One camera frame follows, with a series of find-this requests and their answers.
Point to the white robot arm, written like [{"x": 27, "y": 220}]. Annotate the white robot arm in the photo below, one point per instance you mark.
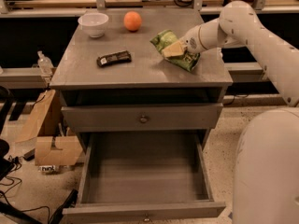
[{"x": 266, "y": 176}]

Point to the white bowl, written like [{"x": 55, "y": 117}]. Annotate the white bowl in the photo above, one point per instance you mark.
[{"x": 93, "y": 24}]

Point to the brown cardboard box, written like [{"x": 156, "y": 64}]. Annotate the brown cardboard box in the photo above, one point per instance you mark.
[{"x": 44, "y": 127}]

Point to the green jalapeno chip bag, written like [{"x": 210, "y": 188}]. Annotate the green jalapeno chip bag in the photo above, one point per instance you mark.
[{"x": 166, "y": 38}]

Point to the grey drawer cabinet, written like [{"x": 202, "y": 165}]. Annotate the grey drawer cabinet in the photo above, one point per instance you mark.
[{"x": 148, "y": 79}]

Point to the orange fruit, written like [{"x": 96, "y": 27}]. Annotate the orange fruit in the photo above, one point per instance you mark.
[{"x": 132, "y": 21}]

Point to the black snack bar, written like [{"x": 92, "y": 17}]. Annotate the black snack bar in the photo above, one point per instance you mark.
[{"x": 114, "y": 58}]

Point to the open grey bottom drawer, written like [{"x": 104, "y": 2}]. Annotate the open grey bottom drawer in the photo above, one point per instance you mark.
[{"x": 143, "y": 176}]

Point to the grey middle drawer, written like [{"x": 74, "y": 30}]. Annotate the grey middle drawer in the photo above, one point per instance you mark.
[{"x": 120, "y": 118}]

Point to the clear plastic bottle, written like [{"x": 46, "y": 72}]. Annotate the clear plastic bottle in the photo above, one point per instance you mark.
[{"x": 44, "y": 64}]

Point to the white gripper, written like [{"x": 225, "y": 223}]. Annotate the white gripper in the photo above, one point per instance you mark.
[{"x": 191, "y": 42}]

